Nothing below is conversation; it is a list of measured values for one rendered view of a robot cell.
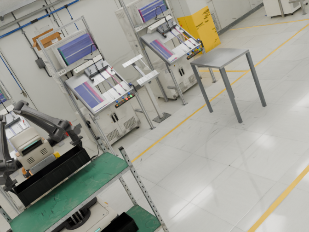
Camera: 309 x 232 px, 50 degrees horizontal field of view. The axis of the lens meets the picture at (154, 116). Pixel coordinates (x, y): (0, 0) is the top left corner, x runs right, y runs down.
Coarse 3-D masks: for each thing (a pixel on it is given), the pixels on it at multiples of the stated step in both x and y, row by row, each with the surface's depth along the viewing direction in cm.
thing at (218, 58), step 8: (216, 48) 452; (224, 48) 436; (232, 48) 423; (200, 56) 451; (208, 56) 436; (216, 56) 422; (224, 56) 409; (232, 56) 397; (240, 56) 393; (248, 56) 397; (192, 64) 442; (200, 64) 422; (208, 64) 407; (216, 64) 395; (224, 64) 386; (224, 72) 388; (200, 80) 454; (224, 80) 391; (256, 80) 410; (200, 88) 460; (232, 96) 400; (208, 104) 468; (232, 104) 406; (264, 104) 424; (240, 120) 413
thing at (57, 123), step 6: (24, 102) 255; (24, 108) 251; (30, 108) 252; (18, 114) 253; (30, 114) 252; (36, 114) 250; (42, 114) 251; (42, 120) 252; (48, 120) 249; (54, 120) 249; (60, 120) 250; (54, 126) 250; (60, 126) 248; (66, 126) 250
